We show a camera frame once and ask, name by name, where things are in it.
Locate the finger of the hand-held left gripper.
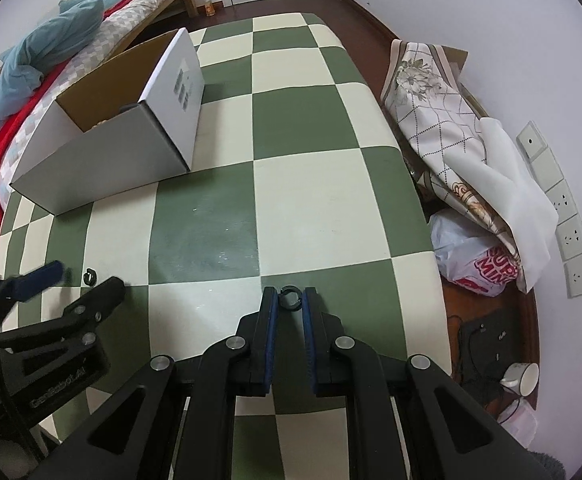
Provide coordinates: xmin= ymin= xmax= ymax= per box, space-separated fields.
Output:
xmin=0 ymin=260 xmax=69 ymax=304
xmin=0 ymin=276 xmax=126 ymax=357

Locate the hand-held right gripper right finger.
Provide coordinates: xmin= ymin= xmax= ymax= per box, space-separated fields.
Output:
xmin=302 ymin=286 xmax=554 ymax=480

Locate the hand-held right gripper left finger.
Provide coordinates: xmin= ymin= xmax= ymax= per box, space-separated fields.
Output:
xmin=31 ymin=286 xmax=279 ymax=480

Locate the white cardboard box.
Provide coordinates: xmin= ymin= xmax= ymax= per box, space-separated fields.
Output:
xmin=10 ymin=27 xmax=206 ymax=217

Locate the green white checkered tablecloth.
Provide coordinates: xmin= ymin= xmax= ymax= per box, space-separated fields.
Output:
xmin=0 ymin=11 xmax=452 ymax=480

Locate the white red plastic bag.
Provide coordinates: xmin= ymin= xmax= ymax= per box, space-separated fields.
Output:
xmin=428 ymin=208 xmax=522 ymax=297

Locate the black device box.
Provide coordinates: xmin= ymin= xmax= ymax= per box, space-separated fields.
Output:
xmin=457 ymin=305 xmax=527 ymax=391

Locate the white mug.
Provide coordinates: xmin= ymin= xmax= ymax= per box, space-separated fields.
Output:
xmin=500 ymin=361 xmax=541 ymax=396

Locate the clear plastic container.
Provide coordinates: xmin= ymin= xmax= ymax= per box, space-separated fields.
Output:
xmin=496 ymin=397 xmax=539 ymax=448

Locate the blue quilt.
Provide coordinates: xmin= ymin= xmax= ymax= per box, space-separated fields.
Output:
xmin=0 ymin=0 xmax=187 ymax=161

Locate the white cloth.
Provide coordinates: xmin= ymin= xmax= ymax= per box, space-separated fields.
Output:
xmin=444 ymin=116 xmax=559 ymax=294

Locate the floral fabric bag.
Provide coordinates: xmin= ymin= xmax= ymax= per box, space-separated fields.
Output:
xmin=380 ymin=39 xmax=522 ymax=281

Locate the thin black cable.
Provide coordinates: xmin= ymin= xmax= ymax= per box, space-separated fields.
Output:
xmin=446 ymin=314 xmax=473 ymax=386

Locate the white wall socket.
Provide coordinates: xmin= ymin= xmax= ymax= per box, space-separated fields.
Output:
xmin=556 ymin=215 xmax=582 ymax=261
xmin=546 ymin=180 xmax=579 ymax=222
xmin=564 ymin=252 xmax=582 ymax=299

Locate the blank white wall panel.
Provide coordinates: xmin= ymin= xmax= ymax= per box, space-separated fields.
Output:
xmin=531 ymin=147 xmax=565 ymax=192

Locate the white wall switch panel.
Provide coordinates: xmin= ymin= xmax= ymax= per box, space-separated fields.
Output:
xmin=516 ymin=120 xmax=554 ymax=161

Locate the wooden bed frame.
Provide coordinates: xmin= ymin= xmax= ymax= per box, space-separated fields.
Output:
xmin=121 ymin=0 xmax=202 ymax=56

